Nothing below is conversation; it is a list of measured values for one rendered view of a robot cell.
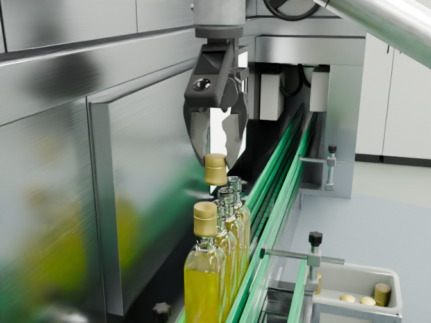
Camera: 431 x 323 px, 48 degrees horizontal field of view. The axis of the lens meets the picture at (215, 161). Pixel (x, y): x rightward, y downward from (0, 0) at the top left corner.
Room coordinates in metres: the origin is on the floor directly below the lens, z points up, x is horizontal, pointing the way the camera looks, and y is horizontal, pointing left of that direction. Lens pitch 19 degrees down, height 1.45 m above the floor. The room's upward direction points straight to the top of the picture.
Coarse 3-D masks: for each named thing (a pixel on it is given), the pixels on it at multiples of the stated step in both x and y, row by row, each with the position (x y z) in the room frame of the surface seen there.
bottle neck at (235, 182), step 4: (232, 176) 0.84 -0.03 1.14; (228, 180) 0.82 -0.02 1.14; (232, 180) 0.84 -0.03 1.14; (236, 180) 0.83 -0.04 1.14; (240, 180) 0.82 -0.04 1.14; (228, 184) 0.82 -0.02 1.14; (232, 184) 0.81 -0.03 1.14; (236, 184) 0.81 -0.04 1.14; (240, 184) 0.82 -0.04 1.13; (232, 188) 0.81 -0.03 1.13; (236, 188) 0.81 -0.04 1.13; (240, 188) 0.82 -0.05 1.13; (236, 192) 0.81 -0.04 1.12; (240, 192) 0.82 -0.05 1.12; (236, 196) 0.81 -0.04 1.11; (240, 196) 0.82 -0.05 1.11; (236, 200) 0.81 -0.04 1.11; (240, 200) 0.82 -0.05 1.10; (236, 204) 0.81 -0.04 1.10; (240, 204) 0.82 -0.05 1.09
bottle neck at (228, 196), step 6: (222, 192) 0.76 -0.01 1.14; (228, 192) 0.78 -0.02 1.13; (234, 192) 0.76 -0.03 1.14; (222, 198) 0.76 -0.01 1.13; (228, 198) 0.75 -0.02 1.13; (234, 198) 0.77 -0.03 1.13; (228, 204) 0.75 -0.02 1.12; (234, 204) 0.76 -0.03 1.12; (228, 210) 0.76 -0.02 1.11; (234, 210) 0.77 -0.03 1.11; (228, 216) 0.76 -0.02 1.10; (234, 216) 0.76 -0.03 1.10
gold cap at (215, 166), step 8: (208, 160) 0.70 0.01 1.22; (216, 160) 0.70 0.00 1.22; (224, 160) 0.70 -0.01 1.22; (208, 168) 0.70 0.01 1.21; (216, 168) 0.70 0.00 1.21; (224, 168) 0.70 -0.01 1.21; (208, 176) 0.70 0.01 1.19; (216, 176) 0.70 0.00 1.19; (224, 176) 0.70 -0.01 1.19; (208, 184) 0.70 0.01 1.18; (216, 184) 0.70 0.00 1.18; (224, 184) 0.70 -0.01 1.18
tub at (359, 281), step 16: (320, 272) 1.04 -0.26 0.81; (336, 272) 1.03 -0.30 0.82; (352, 272) 1.02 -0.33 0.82; (368, 272) 1.02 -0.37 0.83; (384, 272) 1.01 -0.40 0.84; (336, 288) 1.03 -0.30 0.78; (352, 288) 1.02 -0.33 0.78; (368, 288) 1.01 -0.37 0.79; (336, 304) 0.88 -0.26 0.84; (352, 304) 0.87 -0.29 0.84; (400, 304) 0.87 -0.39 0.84
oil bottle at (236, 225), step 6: (228, 222) 0.75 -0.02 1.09; (234, 222) 0.75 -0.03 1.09; (240, 222) 0.76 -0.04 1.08; (228, 228) 0.74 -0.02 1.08; (234, 228) 0.74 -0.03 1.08; (240, 228) 0.75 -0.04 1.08; (234, 234) 0.74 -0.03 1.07; (240, 234) 0.75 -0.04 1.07; (240, 240) 0.75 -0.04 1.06; (240, 246) 0.75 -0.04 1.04; (240, 252) 0.75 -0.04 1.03; (240, 258) 0.75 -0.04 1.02; (240, 264) 0.75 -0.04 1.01; (240, 270) 0.75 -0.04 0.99; (240, 276) 0.75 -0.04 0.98; (240, 282) 0.76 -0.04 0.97
